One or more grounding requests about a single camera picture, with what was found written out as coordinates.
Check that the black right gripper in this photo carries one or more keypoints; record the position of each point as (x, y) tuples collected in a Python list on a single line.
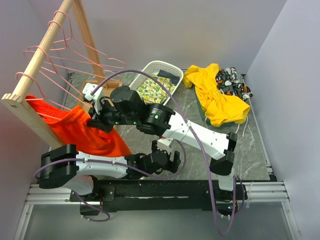
[(97, 121)]

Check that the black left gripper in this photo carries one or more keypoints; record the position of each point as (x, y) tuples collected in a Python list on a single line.
[(172, 165)]

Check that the orange mesh shorts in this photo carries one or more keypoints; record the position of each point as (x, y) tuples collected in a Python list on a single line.
[(73, 129)]

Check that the pink wire hanger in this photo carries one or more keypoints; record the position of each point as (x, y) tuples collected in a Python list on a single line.
[(41, 107), (52, 85), (75, 60), (80, 47)]

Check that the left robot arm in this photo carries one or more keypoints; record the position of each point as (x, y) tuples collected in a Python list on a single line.
[(78, 171)]

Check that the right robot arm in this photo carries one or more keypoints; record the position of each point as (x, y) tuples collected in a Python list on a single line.
[(125, 107)]

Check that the lemon print garment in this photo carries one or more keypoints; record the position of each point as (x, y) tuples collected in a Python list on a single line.
[(151, 92)]

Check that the white plastic laundry basket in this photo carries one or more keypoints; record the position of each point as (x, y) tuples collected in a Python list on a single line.
[(153, 68)]

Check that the dark navy garment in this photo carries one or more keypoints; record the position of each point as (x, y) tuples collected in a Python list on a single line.
[(173, 78)]

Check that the yellow garment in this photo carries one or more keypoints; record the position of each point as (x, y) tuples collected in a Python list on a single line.
[(217, 108)]

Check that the wooden clothes rack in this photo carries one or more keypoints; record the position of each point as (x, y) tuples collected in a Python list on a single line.
[(16, 101)]

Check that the black white orange patterned garment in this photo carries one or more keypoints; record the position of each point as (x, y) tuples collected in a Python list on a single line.
[(228, 83)]

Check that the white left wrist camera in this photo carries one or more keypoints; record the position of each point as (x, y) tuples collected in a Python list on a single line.
[(165, 144)]

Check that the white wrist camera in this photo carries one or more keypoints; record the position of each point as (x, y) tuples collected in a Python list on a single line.
[(165, 144), (92, 94)]

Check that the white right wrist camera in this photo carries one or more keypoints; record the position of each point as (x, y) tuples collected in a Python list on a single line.
[(92, 94)]

